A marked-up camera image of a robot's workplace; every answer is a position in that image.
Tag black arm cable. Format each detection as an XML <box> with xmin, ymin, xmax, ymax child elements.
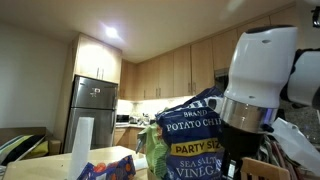
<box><xmin>311</xmin><ymin>5</ymin><xmax>320</xmax><ymax>29</ymax></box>

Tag steel range hood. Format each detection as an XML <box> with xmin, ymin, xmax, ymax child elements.
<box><xmin>214</xmin><ymin>68</ymin><xmax>231</xmax><ymax>83</ymax></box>

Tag white paper towel roll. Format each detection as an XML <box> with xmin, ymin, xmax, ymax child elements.
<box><xmin>68</xmin><ymin>116</ymin><xmax>95</xmax><ymax>180</ymax></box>

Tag striped hanging towel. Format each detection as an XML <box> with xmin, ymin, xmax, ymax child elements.
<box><xmin>263</xmin><ymin>133</ymin><xmax>284</xmax><ymax>164</ymax></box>

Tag blue potato chips bag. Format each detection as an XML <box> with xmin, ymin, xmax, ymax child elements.
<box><xmin>155</xmin><ymin>85</ymin><xmax>231</xmax><ymax>180</ymax></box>

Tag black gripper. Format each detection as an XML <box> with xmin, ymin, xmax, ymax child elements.
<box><xmin>218</xmin><ymin>121</ymin><xmax>268</xmax><ymax>180</ymax></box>

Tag striped pillow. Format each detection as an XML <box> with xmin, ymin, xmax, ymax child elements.
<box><xmin>0</xmin><ymin>134</ymin><xmax>46</xmax><ymax>166</ymax></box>

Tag pink hanging towel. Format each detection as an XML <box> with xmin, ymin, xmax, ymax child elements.
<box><xmin>276</xmin><ymin>146</ymin><xmax>303</xmax><ymax>180</ymax></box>

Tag light wood base cabinet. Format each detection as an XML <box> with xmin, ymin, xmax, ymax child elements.
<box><xmin>113</xmin><ymin>123</ymin><xmax>148</xmax><ymax>153</ymax></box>

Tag green popcorn bag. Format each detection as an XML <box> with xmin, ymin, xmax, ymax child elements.
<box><xmin>134</xmin><ymin>122</ymin><xmax>169</xmax><ymax>179</ymax></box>

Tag stainless steel refrigerator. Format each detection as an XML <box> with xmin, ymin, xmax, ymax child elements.
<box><xmin>63</xmin><ymin>74</ymin><xmax>119</xmax><ymax>154</ymax></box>

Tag ceiling light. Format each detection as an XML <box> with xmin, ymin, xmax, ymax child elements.
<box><xmin>103</xmin><ymin>24</ymin><xmax>121</xmax><ymax>41</ymax></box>

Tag yellow pillow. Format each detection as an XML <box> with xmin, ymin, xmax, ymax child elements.
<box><xmin>24</xmin><ymin>139</ymin><xmax>50</xmax><ymax>159</ymax></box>

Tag brown sofa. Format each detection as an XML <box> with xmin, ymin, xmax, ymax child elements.
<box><xmin>0</xmin><ymin>126</ymin><xmax>63</xmax><ymax>164</ymax></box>

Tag blue orange snack packet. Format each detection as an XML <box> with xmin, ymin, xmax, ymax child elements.
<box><xmin>77</xmin><ymin>154</ymin><xmax>137</xmax><ymax>180</ymax></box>

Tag light wood wall cabinet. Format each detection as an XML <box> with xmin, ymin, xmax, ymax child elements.
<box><xmin>212</xmin><ymin>16</ymin><xmax>271</xmax><ymax>71</ymax></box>
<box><xmin>73</xmin><ymin>33</ymin><xmax>123</xmax><ymax>84</ymax></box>
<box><xmin>269</xmin><ymin>4</ymin><xmax>301</xmax><ymax>28</ymax></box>
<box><xmin>119</xmin><ymin>38</ymin><xmax>217</xmax><ymax>101</ymax></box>

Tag black microwave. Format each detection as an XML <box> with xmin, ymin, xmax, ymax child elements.
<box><xmin>115</xmin><ymin>114</ymin><xmax>130</xmax><ymax>124</ymax></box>

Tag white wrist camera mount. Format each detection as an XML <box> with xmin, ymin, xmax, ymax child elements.
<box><xmin>266</xmin><ymin>116</ymin><xmax>320</xmax><ymax>176</ymax></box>

